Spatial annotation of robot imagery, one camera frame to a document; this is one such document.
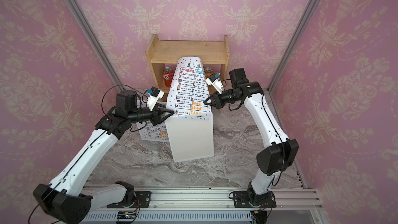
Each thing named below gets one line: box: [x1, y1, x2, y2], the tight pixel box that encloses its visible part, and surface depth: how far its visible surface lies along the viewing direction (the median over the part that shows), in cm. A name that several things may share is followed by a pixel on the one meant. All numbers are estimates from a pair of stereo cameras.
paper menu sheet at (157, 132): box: [139, 120, 169, 143], surface depth 91 cm
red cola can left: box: [162, 66, 174, 88], surface depth 88 cm
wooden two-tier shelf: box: [145, 33, 230, 93], surface depth 83 cm
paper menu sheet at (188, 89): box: [166, 56, 212, 117], surface depth 71 cm
